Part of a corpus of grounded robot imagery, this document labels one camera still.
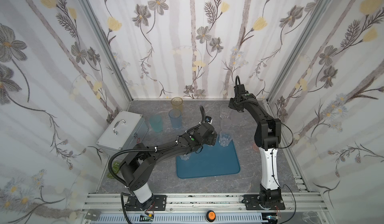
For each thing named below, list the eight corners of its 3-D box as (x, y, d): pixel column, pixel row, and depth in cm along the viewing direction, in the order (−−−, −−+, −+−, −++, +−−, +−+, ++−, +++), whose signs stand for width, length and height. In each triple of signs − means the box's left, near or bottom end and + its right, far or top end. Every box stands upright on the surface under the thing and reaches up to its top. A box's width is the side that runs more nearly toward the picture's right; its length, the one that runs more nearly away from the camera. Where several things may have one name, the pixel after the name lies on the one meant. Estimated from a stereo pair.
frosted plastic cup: (220, 130, 105) (221, 125, 100) (219, 122, 109) (220, 118, 104) (230, 130, 105) (232, 125, 100) (229, 122, 109) (230, 118, 104)
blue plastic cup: (170, 129, 105) (167, 117, 94) (171, 120, 110) (169, 108, 99) (181, 129, 105) (180, 118, 94) (182, 120, 110) (181, 108, 100)
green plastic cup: (147, 132, 104) (146, 129, 100) (151, 117, 112) (150, 114, 109) (162, 132, 104) (161, 129, 100) (164, 117, 112) (163, 114, 109)
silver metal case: (110, 154, 93) (95, 140, 79) (135, 125, 107) (127, 108, 93) (127, 163, 89) (115, 150, 75) (151, 132, 104) (145, 116, 89)
